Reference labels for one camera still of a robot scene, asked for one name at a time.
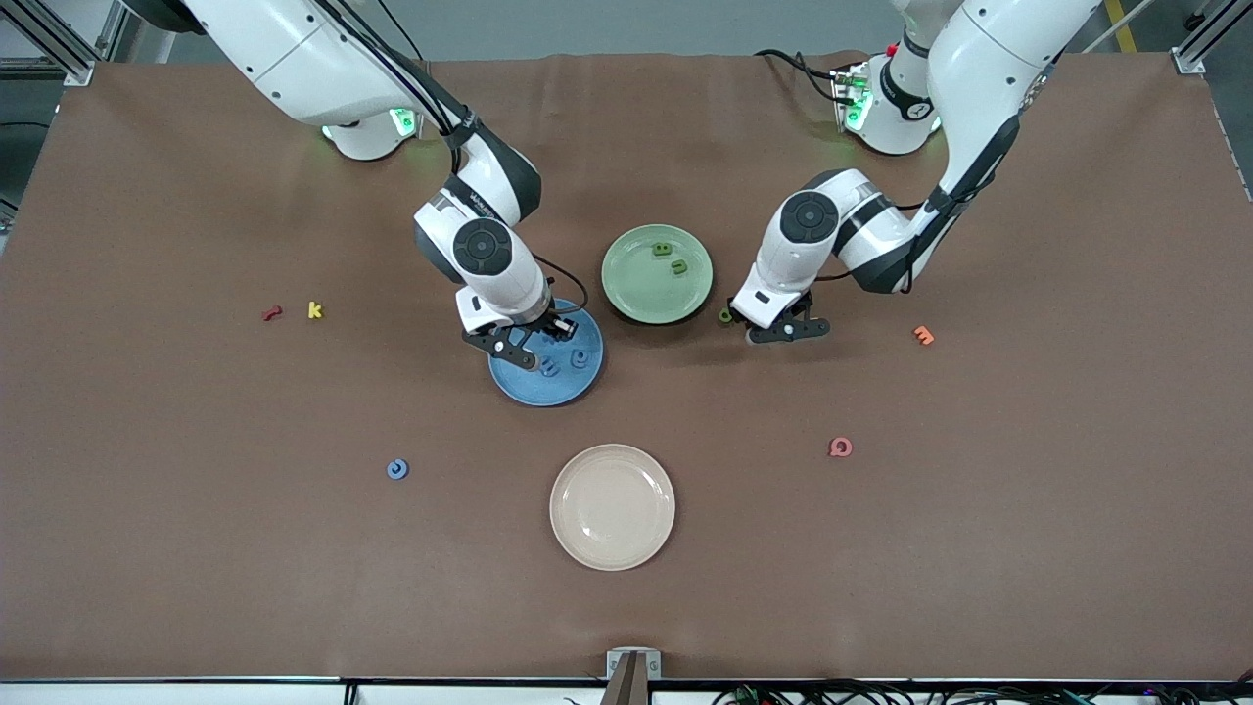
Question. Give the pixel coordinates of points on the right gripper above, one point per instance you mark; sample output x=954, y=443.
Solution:
x=544, y=325

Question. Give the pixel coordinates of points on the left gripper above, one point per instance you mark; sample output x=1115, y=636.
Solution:
x=734, y=313

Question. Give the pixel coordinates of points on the blue letter c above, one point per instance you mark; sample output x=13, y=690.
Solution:
x=397, y=462

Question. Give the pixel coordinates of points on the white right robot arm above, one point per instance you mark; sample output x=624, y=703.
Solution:
x=294, y=49

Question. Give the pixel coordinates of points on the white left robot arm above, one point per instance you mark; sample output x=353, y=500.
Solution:
x=998, y=69

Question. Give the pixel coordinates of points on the blue plate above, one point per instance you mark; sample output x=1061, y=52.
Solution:
x=548, y=387

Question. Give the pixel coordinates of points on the light green plate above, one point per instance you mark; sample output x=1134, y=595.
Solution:
x=656, y=274

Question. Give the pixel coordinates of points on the pink letter Q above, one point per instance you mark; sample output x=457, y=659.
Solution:
x=840, y=440

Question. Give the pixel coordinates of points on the orange letter m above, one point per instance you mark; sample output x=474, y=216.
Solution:
x=923, y=336

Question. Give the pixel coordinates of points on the beige plate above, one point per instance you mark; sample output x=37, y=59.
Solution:
x=612, y=507

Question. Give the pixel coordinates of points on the brown table cover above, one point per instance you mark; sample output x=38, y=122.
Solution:
x=196, y=587

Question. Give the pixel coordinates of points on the grey metal bracket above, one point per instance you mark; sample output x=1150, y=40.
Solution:
x=615, y=666

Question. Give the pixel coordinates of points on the grey camera pole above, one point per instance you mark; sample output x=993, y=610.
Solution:
x=626, y=690

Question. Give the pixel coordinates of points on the white table edge rail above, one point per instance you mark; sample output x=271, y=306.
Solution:
x=196, y=693

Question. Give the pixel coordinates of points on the aluminium frame profile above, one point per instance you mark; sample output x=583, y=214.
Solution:
x=1189, y=59
x=78, y=70

